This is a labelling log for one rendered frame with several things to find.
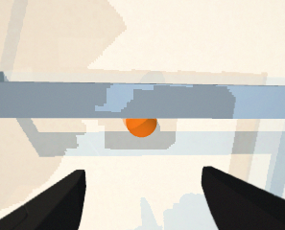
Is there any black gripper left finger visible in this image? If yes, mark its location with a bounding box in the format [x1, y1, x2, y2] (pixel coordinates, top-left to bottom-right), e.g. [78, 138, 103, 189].
[0, 170, 86, 230]

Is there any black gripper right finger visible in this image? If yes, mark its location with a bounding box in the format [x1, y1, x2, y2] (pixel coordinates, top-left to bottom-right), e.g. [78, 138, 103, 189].
[202, 166, 285, 230]

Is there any clear low l-shaped wall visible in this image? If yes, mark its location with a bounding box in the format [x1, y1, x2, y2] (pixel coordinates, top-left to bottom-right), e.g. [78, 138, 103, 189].
[0, 72, 285, 199]

